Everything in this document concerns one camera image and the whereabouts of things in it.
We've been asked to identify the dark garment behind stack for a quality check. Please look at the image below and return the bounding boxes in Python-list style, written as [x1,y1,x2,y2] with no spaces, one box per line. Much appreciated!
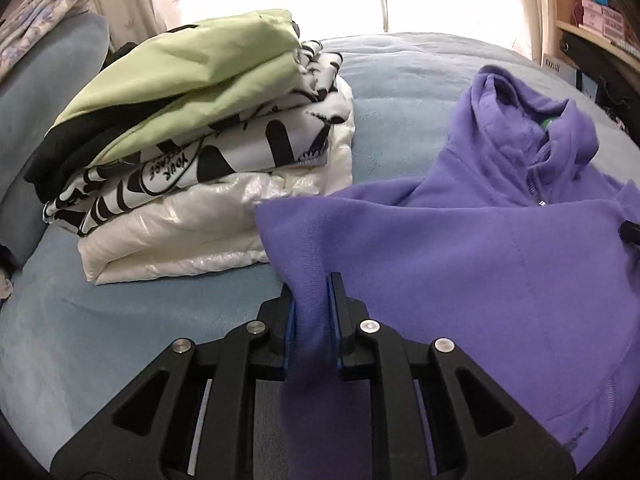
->
[102,42,137,70]

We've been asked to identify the white shiny folded jacket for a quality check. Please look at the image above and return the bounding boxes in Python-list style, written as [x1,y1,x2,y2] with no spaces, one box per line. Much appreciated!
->
[78,77,356,285]

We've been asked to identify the green black folded garment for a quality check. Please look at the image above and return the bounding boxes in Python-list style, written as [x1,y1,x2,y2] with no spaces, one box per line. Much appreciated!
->
[25,9,302,203]

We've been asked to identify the wooden shelf unit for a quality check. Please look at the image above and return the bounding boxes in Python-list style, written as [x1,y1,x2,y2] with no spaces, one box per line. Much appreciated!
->
[539,0,639,141]

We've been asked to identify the purple hoodie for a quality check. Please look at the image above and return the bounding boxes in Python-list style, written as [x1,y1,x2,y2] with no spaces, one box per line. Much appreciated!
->
[256,66,639,479]

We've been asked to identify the floral folded quilt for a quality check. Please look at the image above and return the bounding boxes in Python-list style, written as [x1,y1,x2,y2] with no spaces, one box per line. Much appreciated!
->
[1,0,90,79]

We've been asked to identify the black white patterned garment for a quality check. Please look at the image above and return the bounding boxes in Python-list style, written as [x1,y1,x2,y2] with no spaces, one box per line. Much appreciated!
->
[42,40,349,237]

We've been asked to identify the pink boxes on shelf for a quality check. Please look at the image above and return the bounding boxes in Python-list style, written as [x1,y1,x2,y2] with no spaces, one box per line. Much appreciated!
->
[570,0,639,58]

